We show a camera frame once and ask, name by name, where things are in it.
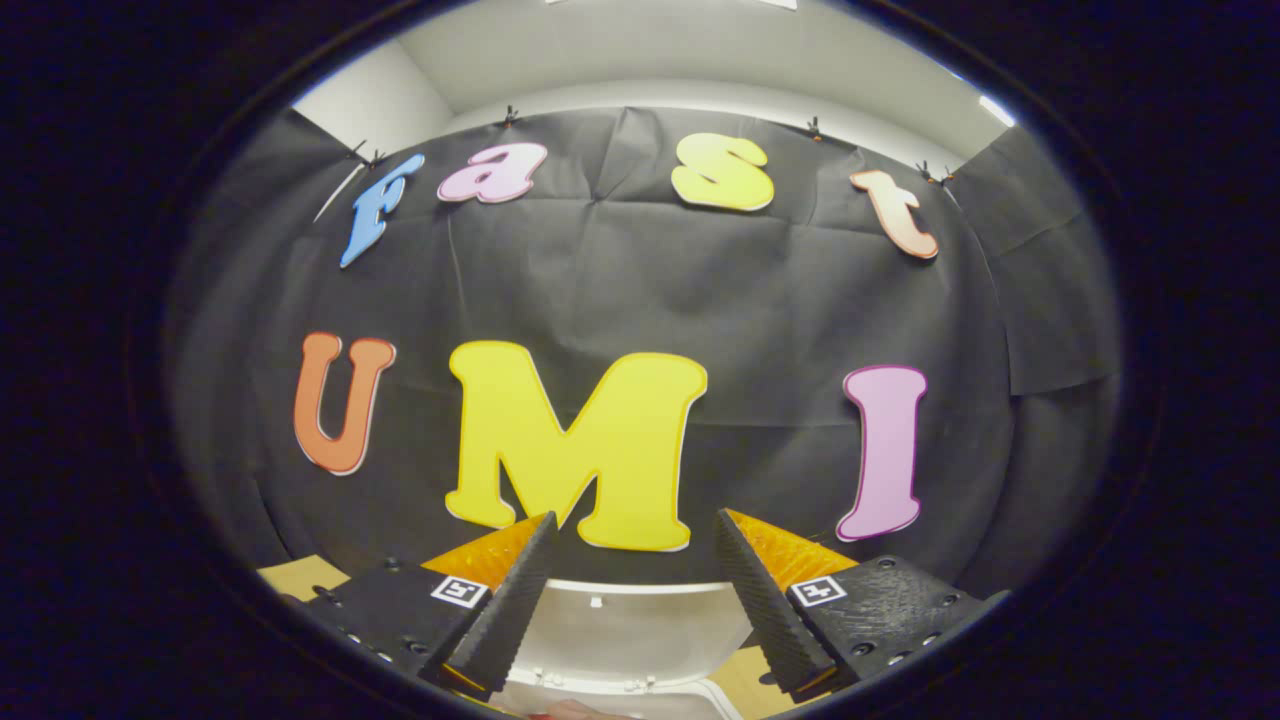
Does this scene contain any black backdrop cloth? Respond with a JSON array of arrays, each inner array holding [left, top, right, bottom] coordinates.
[[165, 105, 1126, 601]]

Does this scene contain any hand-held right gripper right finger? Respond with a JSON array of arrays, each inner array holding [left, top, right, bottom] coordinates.
[[714, 508, 1009, 704]]

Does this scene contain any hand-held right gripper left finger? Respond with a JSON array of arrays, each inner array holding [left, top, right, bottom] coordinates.
[[300, 511, 559, 699]]

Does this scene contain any white desktop garbage bin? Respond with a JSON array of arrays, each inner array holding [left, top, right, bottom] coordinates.
[[490, 578, 756, 720]]

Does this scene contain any wooden desktop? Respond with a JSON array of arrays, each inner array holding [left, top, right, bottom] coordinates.
[[257, 555, 801, 720]]

